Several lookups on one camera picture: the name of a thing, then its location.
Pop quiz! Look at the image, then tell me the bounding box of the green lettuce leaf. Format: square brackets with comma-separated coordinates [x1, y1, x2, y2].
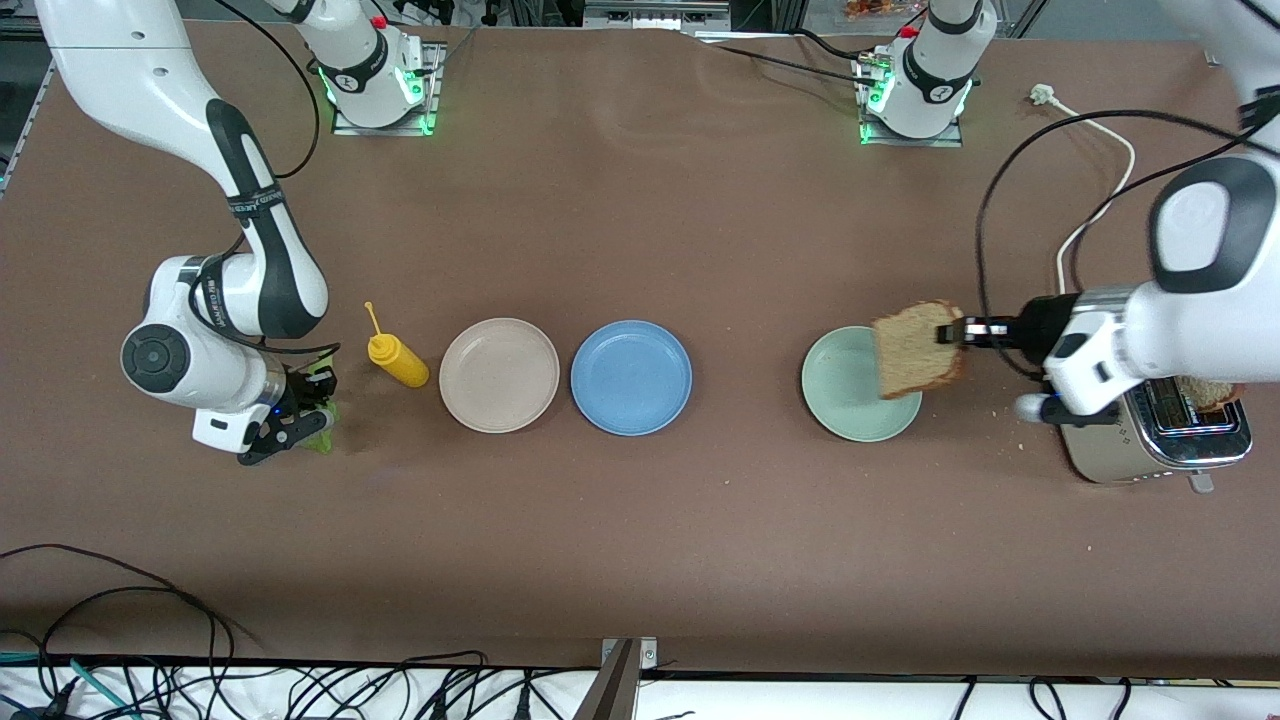
[300, 370, 338, 454]

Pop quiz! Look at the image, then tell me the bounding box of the blue round plate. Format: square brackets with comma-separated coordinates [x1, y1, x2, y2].
[570, 319, 694, 437]

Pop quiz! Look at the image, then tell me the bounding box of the teal floor cable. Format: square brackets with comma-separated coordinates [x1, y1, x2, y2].
[0, 652, 131, 720]

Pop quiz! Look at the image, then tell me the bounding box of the long black right arm cable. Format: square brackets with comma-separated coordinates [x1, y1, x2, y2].
[213, 0, 321, 181]

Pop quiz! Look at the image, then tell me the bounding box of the black cable on table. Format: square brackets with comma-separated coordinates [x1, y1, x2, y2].
[700, 28, 881, 89]

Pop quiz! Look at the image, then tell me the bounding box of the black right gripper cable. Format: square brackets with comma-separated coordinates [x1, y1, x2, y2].
[205, 228, 343, 376]

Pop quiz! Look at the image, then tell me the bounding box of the black floor cable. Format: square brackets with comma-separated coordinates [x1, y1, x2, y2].
[40, 586, 236, 720]
[290, 650, 491, 720]
[0, 544, 263, 651]

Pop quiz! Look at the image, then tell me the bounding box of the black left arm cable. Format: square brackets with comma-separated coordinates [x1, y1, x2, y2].
[975, 108, 1280, 381]

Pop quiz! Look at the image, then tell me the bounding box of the grey metal camera post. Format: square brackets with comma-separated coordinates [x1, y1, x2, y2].
[575, 637, 659, 720]

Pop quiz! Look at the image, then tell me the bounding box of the aluminium frame rail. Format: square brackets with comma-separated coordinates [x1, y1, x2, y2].
[0, 60, 56, 196]

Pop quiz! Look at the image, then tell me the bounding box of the beige chrome toaster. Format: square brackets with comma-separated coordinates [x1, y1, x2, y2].
[1058, 285, 1254, 494]

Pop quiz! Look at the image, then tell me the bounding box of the white toaster power cord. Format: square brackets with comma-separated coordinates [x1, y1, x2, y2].
[1030, 83, 1138, 291]

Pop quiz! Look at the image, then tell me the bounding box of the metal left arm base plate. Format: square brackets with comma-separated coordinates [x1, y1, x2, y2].
[858, 55, 966, 148]

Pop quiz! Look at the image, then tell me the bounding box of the beige round plate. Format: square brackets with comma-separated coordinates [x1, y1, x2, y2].
[438, 317, 561, 435]

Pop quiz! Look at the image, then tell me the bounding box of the silver power strip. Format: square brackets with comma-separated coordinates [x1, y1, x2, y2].
[583, 0, 732, 31]

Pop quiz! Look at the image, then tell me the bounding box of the brown bread slice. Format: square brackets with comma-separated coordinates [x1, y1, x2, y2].
[1175, 375, 1244, 411]
[872, 299, 968, 401]

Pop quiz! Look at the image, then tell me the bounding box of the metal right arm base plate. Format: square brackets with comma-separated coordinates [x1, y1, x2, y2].
[332, 42, 441, 137]

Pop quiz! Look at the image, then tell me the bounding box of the yellow mustard squeeze bottle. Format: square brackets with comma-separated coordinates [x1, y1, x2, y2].
[363, 301, 431, 389]

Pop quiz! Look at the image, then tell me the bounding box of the pale green round plate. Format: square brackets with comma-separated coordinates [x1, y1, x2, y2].
[800, 325, 924, 444]

